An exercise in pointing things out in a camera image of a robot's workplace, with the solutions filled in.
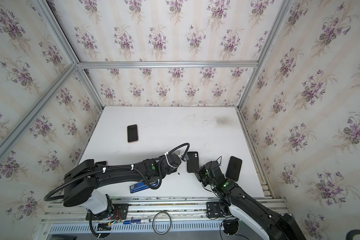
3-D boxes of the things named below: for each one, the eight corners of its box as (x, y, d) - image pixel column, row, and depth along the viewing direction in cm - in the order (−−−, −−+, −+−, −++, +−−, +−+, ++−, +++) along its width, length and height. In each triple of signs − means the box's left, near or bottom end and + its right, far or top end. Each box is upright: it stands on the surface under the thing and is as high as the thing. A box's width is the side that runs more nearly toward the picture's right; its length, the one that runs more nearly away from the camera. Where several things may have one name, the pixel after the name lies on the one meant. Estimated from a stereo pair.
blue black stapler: (131, 193, 81) (129, 191, 77) (131, 188, 83) (129, 185, 79) (158, 185, 83) (158, 183, 80) (158, 181, 85) (157, 178, 82)
